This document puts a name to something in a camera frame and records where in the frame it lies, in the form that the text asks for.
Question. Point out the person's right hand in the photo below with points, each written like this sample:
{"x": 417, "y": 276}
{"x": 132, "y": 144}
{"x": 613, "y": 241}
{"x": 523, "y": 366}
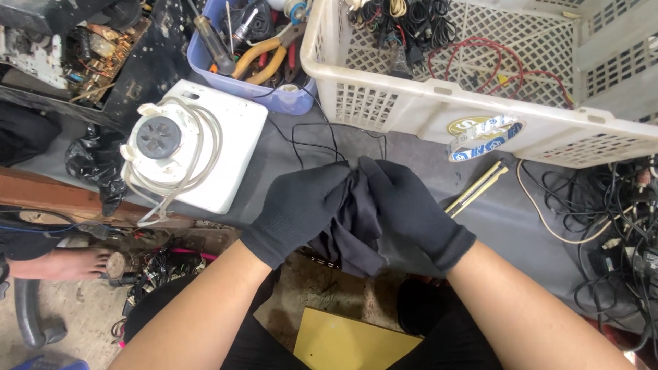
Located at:
{"x": 411, "y": 216}

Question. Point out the person's left hand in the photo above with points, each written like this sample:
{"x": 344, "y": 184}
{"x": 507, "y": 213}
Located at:
{"x": 293, "y": 205}

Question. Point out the person's left fingers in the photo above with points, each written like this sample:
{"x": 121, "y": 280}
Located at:
{"x": 336, "y": 180}

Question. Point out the person's right fingers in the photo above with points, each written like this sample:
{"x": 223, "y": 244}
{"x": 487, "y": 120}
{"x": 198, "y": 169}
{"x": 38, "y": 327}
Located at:
{"x": 374, "y": 177}

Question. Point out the dark grey cloth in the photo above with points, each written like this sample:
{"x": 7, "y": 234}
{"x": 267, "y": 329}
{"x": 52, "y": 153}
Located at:
{"x": 357, "y": 231}

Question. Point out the white plastic lattice basket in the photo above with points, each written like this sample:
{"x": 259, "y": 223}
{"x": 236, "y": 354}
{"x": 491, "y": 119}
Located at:
{"x": 406, "y": 103}

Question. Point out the blue plastic tub of tools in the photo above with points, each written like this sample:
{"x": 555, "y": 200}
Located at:
{"x": 288, "y": 97}

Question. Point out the yellow black hand tool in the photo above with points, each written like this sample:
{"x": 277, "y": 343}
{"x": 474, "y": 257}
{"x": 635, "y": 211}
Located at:
{"x": 475, "y": 190}

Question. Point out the blue white tape roll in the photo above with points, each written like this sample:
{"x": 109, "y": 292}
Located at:
{"x": 486, "y": 138}

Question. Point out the yellow flat board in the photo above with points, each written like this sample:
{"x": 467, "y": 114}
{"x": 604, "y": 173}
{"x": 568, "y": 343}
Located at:
{"x": 349, "y": 342}

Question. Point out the person's black shorts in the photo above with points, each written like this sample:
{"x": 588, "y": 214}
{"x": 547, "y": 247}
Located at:
{"x": 452, "y": 339}

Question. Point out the black plastic bag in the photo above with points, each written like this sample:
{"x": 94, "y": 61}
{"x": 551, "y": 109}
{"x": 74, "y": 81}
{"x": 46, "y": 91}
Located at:
{"x": 97, "y": 164}

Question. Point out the open device with circuit board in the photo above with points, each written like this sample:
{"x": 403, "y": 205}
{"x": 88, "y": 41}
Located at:
{"x": 97, "y": 56}

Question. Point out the brown wooden plank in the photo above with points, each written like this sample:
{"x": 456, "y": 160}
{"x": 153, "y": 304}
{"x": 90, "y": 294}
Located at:
{"x": 56, "y": 195}

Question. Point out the grey curved pipe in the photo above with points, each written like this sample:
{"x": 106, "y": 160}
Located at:
{"x": 31, "y": 318}

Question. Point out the blue plastic object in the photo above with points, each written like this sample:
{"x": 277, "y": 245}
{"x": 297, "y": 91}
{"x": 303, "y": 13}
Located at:
{"x": 46, "y": 364}

